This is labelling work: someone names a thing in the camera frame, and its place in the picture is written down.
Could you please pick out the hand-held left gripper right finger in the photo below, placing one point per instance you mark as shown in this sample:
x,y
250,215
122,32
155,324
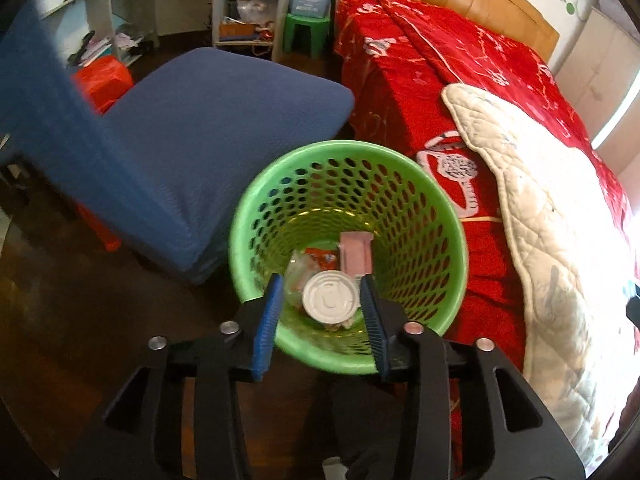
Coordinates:
x,y
375,332

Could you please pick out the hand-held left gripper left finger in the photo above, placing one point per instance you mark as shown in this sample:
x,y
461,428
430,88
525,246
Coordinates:
x,y
265,332

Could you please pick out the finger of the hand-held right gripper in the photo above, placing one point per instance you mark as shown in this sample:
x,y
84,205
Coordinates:
x,y
634,308

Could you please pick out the small white cup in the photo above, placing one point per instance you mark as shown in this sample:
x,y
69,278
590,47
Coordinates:
x,y
330,297

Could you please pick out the clear plastic wrapper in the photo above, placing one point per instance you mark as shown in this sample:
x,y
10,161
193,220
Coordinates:
x,y
297,275

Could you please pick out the pink carton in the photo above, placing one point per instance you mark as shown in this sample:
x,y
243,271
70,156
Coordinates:
x,y
356,252

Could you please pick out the green perforated plastic basket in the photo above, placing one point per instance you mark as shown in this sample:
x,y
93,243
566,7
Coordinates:
x,y
425,260

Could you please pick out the red snack wrapper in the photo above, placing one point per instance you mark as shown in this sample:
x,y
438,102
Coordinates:
x,y
325,259

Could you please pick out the white quilted blanket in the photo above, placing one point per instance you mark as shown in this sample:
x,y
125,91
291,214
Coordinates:
x,y
560,240

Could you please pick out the small white object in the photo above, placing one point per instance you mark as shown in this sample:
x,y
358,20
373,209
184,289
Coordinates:
x,y
334,467

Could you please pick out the blue fabric chair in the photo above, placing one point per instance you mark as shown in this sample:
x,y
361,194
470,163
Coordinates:
x,y
200,130

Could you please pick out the beige wardrobe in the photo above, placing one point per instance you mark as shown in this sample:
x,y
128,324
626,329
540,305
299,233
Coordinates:
x,y
600,70

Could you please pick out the red printed blanket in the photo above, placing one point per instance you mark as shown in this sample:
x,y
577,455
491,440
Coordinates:
x,y
400,70

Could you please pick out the red plastic bag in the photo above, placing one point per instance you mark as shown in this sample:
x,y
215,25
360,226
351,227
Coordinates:
x,y
105,80

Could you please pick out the green plastic stool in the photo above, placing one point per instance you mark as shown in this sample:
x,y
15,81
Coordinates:
x,y
306,30

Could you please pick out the white plastic bag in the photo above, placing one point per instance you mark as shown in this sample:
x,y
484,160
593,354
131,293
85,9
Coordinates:
x,y
255,9

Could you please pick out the white open shelf unit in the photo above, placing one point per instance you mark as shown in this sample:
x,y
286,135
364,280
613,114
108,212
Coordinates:
x,y
219,5

